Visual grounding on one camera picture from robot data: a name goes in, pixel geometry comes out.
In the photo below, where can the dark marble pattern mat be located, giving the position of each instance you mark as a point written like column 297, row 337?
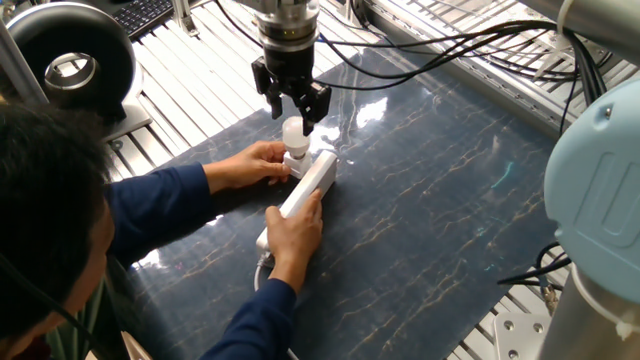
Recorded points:
column 400, row 225

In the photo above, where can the navy sleeved left forearm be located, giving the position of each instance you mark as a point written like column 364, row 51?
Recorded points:
column 160, row 212

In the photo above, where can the grey device base plate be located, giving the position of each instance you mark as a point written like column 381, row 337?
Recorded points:
column 132, row 120

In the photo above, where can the black computer keyboard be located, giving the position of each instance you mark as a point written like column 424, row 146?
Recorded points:
column 142, row 15

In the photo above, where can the white LED bulb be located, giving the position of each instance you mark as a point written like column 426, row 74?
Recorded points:
column 296, row 135

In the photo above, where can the person's left hand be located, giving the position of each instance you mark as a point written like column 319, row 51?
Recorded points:
column 252, row 165

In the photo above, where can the white power strip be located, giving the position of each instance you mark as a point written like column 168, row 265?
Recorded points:
column 312, row 177

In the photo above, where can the short aluminium bracket post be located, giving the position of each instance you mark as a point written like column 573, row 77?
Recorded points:
column 185, row 17

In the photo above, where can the green trousered leg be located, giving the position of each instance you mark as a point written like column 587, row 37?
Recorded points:
column 77, row 325

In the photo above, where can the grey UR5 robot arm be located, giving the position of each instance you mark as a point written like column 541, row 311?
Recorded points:
column 575, row 175

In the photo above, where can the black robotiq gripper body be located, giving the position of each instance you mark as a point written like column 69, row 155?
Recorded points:
column 289, row 65

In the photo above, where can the grey robot mounting plate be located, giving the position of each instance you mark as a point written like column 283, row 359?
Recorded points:
column 522, row 335

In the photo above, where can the slanted aluminium pole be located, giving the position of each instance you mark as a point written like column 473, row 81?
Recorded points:
column 20, row 65

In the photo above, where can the navy sleeved right forearm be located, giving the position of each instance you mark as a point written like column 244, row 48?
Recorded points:
column 252, row 325

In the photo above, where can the person's right hand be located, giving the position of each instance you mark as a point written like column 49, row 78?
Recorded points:
column 295, row 235

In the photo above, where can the white plug-in bulb holder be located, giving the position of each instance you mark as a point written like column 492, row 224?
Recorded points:
column 298, row 165

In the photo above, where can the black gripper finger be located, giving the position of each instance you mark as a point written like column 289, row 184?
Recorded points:
column 265, row 87
column 315, row 102

